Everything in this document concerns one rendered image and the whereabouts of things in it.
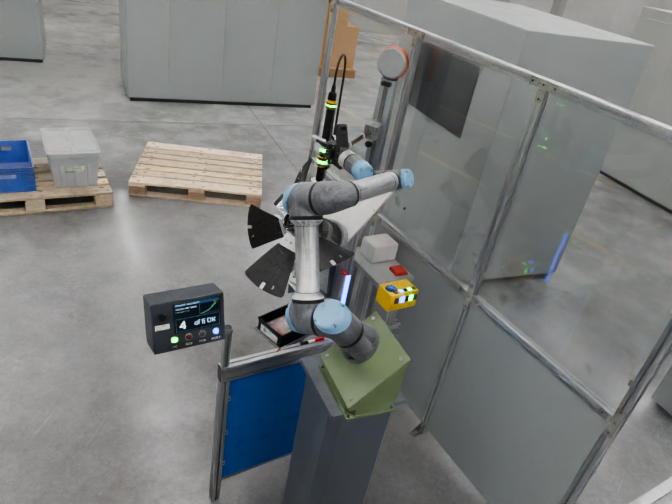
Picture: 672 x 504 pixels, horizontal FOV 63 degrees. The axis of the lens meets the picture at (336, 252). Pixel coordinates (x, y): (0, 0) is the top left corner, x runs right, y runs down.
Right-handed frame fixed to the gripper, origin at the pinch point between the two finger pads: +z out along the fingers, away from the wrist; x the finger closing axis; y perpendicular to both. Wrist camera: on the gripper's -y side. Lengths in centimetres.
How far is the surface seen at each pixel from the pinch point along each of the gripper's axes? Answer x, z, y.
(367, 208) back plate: 34, 3, 41
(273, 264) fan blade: -15, 1, 64
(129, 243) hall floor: -38, 200, 166
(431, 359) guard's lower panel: 71, -36, 119
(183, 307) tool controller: -72, -43, 44
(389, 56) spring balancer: 55, 37, -25
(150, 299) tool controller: -82, -37, 42
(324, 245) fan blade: 1.3, -14.2, 47.1
